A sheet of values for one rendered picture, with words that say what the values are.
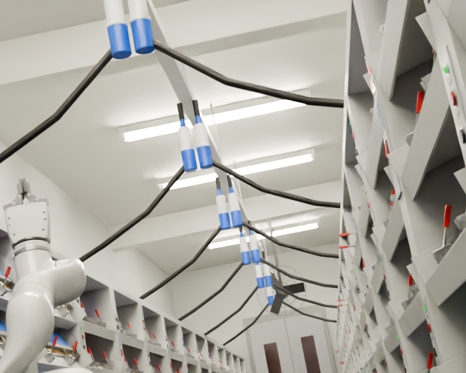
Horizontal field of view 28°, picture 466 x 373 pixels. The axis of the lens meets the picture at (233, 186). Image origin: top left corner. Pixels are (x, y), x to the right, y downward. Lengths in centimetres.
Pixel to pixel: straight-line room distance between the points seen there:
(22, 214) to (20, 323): 51
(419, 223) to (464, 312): 17
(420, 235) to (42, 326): 71
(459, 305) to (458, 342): 6
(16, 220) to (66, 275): 24
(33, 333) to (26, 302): 6
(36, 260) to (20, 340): 42
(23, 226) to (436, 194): 100
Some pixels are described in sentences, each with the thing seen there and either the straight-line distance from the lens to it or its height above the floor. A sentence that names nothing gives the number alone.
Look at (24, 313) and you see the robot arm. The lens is 178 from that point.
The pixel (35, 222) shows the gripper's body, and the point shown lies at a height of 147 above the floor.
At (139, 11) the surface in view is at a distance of 286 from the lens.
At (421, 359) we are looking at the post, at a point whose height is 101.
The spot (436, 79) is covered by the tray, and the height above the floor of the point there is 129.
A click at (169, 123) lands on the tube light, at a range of 597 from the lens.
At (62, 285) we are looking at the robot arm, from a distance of 205.
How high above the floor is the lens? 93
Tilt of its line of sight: 14 degrees up
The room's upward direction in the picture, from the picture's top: 11 degrees counter-clockwise
